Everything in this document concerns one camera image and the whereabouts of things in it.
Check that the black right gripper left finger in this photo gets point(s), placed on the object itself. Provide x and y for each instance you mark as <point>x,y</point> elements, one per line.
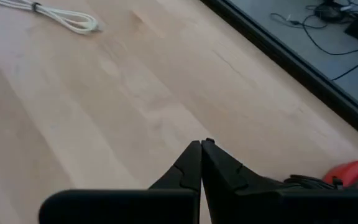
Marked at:
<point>166,205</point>

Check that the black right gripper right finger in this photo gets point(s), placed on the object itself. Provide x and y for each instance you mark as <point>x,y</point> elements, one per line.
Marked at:
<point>228,193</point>

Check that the red rounded object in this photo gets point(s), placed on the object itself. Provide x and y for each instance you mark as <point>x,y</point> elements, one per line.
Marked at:
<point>353,174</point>

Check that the black floor device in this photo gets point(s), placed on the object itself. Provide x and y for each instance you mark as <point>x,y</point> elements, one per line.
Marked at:
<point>328,11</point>

